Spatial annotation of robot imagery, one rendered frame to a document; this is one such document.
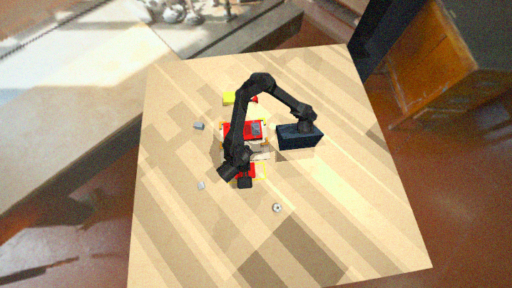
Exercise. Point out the yellow flat block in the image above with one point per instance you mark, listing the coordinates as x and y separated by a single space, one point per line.
229 97

